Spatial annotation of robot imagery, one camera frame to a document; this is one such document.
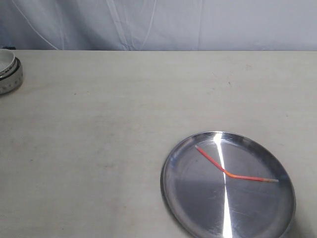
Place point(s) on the round steel plate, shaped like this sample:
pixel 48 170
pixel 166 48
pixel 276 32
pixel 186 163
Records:
pixel 205 203

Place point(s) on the thin red straw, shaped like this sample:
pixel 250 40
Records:
pixel 227 173

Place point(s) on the white backdrop cloth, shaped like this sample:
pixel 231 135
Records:
pixel 159 25

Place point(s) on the white patterned bowl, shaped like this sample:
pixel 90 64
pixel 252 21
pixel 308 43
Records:
pixel 11 71

